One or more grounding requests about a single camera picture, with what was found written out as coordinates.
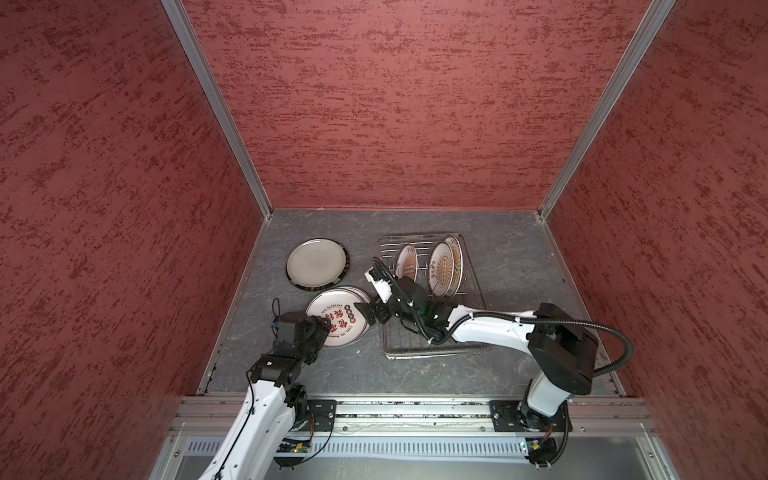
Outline left corner aluminium profile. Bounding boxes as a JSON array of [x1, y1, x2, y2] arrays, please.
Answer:
[[161, 0, 274, 220]]

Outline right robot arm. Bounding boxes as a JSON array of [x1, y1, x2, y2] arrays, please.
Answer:
[[360, 270, 634, 431]]

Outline green rimmed patterned plate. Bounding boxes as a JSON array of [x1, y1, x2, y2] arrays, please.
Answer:
[[305, 287, 370, 348]]

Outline orange patterned plate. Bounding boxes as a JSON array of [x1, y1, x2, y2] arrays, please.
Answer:
[[428, 235, 464, 298]]

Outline right corner aluminium profile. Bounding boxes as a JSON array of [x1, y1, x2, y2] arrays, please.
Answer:
[[538, 0, 676, 222]]

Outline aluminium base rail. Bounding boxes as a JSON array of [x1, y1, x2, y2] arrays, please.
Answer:
[[170, 396, 659, 437]]

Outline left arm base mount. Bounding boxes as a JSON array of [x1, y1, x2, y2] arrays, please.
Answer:
[[290, 399, 338, 435]]

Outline corner aluminium profile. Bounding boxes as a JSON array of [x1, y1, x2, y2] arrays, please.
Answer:
[[538, 0, 676, 222], [161, 0, 274, 220]]

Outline small patterned plate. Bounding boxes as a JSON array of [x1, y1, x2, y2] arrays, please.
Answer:
[[395, 243, 419, 281]]

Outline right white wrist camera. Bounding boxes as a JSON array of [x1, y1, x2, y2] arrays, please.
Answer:
[[364, 267, 392, 304]]

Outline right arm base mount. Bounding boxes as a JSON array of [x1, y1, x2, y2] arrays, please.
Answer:
[[489, 400, 573, 433]]

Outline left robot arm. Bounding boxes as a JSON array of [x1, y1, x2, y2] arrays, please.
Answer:
[[201, 311, 332, 479]]

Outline plain white plate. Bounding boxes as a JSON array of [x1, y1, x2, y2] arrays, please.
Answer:
[[286, 238, 348, 289]]

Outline red rimmed white plate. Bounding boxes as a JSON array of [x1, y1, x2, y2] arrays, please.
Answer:
[[342, 286, 370, 304]]

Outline metal wire dish rack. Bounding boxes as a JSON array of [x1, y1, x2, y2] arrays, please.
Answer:
[[376, 232, 497, 360]]

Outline dark rimmed patterned plate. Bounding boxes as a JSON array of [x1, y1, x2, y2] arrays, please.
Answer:
[[285, 238, 352, 293]]

